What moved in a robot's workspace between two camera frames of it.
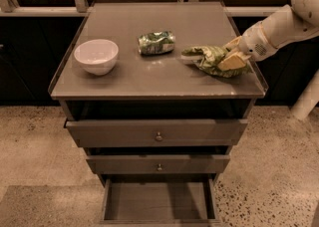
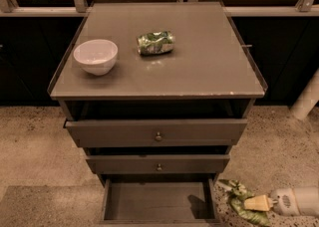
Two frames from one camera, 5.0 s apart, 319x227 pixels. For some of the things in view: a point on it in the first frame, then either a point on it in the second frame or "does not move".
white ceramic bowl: x=98 y=56 does not move
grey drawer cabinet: x=158 y=93 does not move
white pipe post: x=308 y=100 does not move
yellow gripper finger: x=236 y=60 to x=262 y=203
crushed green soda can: x=156 y=43 does not move
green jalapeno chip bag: x=207 y=58 to x=238 y=194
